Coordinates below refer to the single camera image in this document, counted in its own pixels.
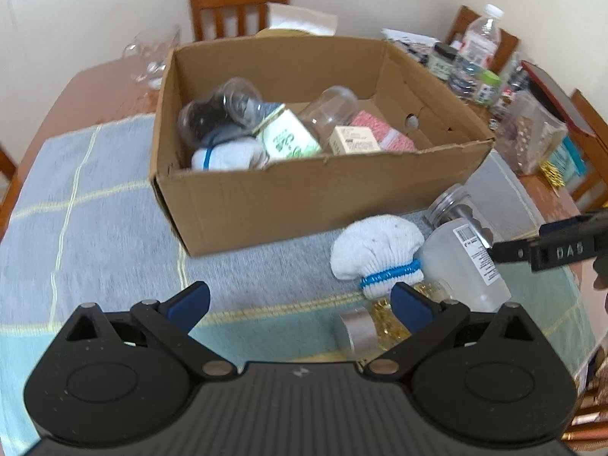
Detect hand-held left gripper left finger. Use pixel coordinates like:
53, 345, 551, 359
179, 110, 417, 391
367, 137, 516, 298
62, 281, 238, 381

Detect clear jar with brown contents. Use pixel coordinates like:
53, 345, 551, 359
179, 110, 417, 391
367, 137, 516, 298
424, 183, 496, 248

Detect red rimmed black tray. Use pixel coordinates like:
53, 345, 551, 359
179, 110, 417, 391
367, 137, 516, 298
520, 59, 594, 135

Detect pink and white knit sock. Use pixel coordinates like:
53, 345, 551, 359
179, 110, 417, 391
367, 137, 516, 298
351, 110, 419, 154

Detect dark lid jar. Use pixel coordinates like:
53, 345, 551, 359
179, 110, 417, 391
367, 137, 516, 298
429, 42, 459, 79

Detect clear jar with dark contents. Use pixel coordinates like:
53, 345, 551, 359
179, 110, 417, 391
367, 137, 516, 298
177, 77, 267, 148

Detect brown cardboard box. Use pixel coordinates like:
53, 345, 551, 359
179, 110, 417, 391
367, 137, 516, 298
149, 35, 496, 258

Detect frosted white bottle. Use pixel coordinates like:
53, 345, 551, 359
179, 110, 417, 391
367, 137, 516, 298
418, 217, 513, 314

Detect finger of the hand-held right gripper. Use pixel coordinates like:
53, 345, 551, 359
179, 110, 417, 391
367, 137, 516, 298
491, 239, 534, 265
538, 213, 608, 239

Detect white glove bundle on table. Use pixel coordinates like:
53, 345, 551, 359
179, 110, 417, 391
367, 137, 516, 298
330, 215, 425, 300

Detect white glove bundle in box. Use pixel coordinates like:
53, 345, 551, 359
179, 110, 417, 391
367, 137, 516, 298
191, 138, 270, 171

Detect green tissue pack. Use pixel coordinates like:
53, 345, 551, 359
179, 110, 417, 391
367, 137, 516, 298
256, 108, 324, 160

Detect empty clear plastic jar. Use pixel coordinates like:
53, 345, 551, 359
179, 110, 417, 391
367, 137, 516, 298
298, 85, 359, 146

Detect white tissue paper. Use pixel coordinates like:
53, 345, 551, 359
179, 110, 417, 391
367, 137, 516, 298
266, 2, 339, 36

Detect clear plastic bag of items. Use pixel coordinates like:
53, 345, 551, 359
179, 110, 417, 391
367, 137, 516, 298
494, 90, 568, 176

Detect teal packet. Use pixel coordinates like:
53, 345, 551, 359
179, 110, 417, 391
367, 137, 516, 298
546, 135, 587, 184

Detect small beige carton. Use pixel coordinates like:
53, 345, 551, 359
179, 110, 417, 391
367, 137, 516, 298
330, 125, 382, 155

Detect blue checked table cloth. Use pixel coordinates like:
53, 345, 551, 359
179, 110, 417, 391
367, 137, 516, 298
0, 113, 597, 438

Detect tall clear water bottle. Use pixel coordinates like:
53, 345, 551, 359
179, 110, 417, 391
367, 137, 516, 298
458, 4, 505, 70

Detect gold clips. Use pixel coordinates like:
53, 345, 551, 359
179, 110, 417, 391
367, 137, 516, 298
539, 160, 566, 195

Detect printed papers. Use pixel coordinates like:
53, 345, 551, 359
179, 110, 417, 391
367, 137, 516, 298
380, 28, 440, 60

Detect green lid jar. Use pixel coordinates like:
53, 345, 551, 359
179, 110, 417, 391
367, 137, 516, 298
475, 70, 503, 106

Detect small silver roll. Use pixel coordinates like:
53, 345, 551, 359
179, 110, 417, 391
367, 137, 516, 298
338, 306, 378, 355

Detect small clear ribbed bottle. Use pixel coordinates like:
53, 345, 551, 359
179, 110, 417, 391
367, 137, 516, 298
449, 54, 480, 100

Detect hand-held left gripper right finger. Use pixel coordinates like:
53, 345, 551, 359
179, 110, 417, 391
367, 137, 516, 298
363, 281, 545, 376

